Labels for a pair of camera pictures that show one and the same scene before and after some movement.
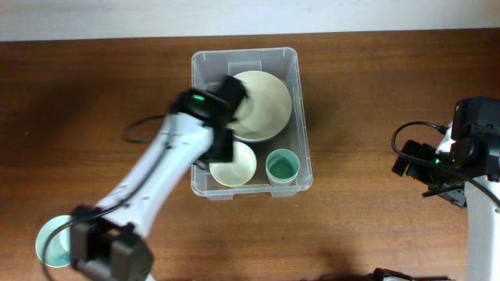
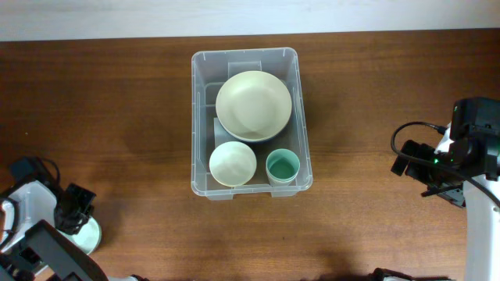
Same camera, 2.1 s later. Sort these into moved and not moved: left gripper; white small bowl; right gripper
Moved: left gripper
Not moved: right gripper; white small bowl
